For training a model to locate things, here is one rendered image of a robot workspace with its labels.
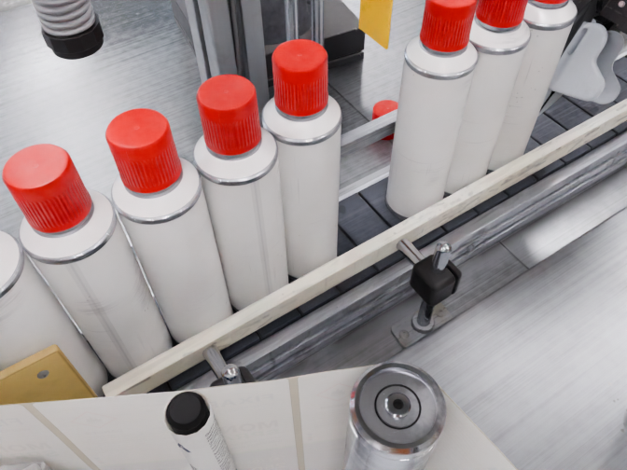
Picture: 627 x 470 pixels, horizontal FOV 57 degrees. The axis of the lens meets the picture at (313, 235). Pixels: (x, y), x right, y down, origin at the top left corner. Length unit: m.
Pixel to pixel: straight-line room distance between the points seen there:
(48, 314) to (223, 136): 0.14
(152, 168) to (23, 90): 0.53
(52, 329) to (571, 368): 0.36
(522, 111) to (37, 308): 0.40
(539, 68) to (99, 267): 0.36
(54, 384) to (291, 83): 0.23
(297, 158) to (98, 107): 0.43
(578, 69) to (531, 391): 0.27
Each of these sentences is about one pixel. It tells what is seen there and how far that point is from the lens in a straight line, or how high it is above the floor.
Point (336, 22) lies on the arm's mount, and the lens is 0.77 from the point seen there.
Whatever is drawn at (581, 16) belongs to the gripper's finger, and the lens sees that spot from 0.55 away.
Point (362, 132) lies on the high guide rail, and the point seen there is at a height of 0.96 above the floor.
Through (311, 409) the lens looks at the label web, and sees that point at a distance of 0.28.
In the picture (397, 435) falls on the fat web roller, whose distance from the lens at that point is 0.23.
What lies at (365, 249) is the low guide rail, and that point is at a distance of 0.46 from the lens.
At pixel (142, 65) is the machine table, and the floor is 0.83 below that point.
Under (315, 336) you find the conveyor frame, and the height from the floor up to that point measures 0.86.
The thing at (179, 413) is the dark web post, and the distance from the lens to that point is 0.24.
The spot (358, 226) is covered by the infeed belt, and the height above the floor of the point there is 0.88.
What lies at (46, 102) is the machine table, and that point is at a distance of 0.80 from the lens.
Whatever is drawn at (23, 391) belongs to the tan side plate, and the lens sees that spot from 0.39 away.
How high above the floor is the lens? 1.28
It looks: 52 degrees down
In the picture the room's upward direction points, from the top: 1 degrees counter-clockwise
